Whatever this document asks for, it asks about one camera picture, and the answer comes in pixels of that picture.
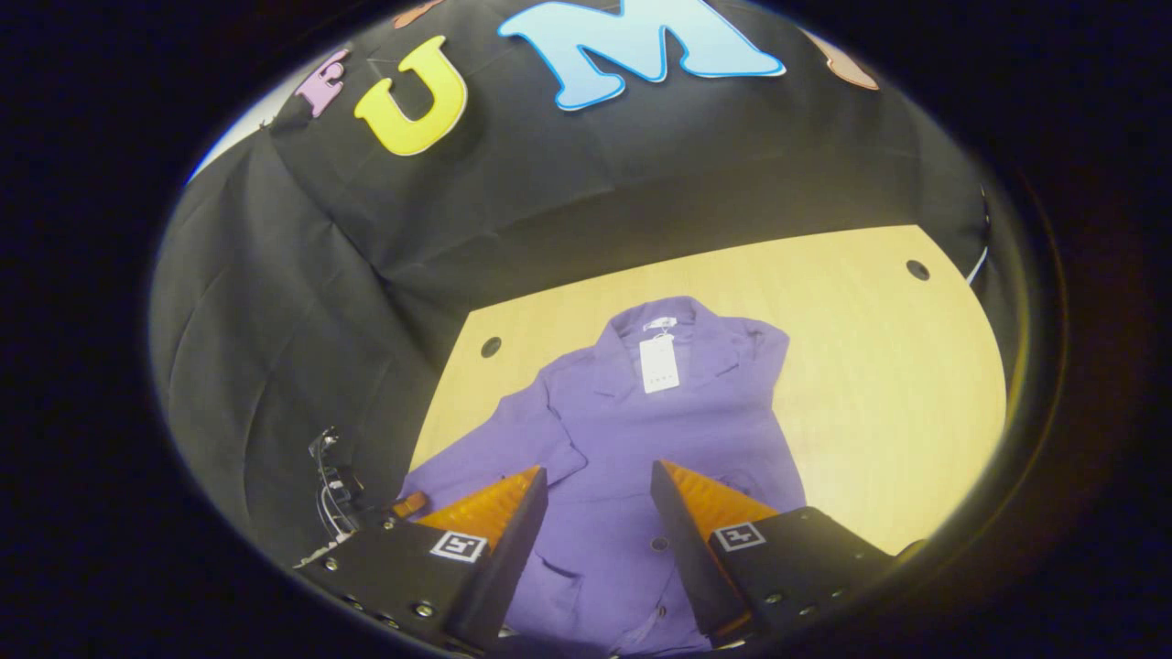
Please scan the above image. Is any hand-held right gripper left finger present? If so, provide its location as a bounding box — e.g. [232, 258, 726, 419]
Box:
[293, 465, 548, 653]

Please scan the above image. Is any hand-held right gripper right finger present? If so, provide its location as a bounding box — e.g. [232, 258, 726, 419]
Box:
[650, 459, 903, 646]

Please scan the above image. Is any purple ribbed button shirt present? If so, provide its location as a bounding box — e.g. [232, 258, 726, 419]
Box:
[398, 295, 808, 656]

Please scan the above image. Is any white paper hang tag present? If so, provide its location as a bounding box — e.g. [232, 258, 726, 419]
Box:
[638, 334, 681, 395]

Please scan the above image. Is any black backdrop cloth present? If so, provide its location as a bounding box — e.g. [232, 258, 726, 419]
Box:
[149, 0, 1022, 568]

